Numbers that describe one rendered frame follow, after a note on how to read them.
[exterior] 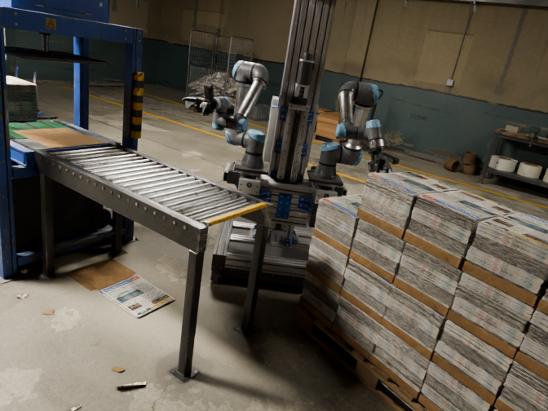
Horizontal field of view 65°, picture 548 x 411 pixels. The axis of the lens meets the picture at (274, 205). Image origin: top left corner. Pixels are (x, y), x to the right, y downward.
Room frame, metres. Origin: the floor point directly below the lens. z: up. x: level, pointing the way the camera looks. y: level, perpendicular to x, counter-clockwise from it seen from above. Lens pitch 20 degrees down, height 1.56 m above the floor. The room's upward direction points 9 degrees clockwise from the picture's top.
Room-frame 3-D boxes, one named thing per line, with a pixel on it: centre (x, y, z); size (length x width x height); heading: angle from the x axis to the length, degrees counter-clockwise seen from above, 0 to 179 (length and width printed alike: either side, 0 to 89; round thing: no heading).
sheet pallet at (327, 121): (8.85, -0.74, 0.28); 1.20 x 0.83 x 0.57; 58
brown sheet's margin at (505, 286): (1.61, -1.04, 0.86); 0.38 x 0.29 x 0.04; 130
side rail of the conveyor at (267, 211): (2.46, 0.58, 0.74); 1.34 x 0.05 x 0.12; 58
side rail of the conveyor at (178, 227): (2.03, 0.85, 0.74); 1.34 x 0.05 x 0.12; 58
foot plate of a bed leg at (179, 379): (1.69, 0.30, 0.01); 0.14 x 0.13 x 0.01; 148
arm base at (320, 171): (2.79, -0.31, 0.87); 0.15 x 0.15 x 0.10
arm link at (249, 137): (2.76, 0.19, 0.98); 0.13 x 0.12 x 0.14; 68
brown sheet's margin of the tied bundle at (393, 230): (1.99, -0.57, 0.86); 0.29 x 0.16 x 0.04; 40
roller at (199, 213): (1.97, 0.28, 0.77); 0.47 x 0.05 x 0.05; 148
